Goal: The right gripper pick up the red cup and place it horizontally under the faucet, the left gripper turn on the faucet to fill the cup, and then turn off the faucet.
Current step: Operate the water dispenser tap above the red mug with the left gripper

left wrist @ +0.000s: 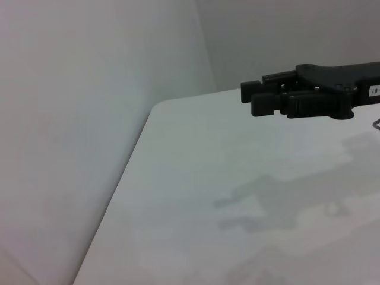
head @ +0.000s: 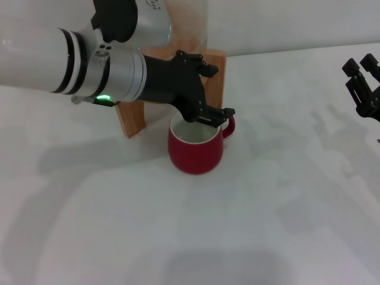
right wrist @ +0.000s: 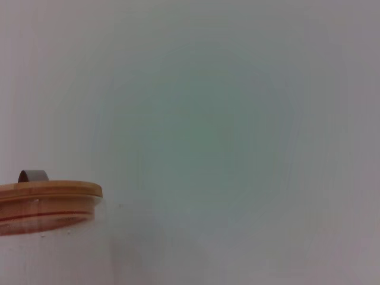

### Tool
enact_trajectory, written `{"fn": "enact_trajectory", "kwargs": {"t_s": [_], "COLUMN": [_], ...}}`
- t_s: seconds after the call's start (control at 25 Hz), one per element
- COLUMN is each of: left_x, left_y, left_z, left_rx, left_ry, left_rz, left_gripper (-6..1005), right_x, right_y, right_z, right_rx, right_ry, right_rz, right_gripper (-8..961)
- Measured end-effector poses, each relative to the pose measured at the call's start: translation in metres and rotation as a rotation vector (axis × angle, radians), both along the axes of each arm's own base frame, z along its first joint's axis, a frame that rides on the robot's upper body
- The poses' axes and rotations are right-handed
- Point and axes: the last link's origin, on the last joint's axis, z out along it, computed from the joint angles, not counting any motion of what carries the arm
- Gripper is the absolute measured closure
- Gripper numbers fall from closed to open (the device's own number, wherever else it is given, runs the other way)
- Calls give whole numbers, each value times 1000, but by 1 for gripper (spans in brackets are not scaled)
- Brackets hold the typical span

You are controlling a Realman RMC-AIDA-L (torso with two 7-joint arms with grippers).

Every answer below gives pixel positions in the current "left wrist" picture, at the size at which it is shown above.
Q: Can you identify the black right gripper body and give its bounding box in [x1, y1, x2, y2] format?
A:
[295, 61, 380, 120]

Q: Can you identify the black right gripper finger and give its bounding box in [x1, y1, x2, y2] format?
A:
[251, 90, 348, 120]
[240, 70, 320, 104]

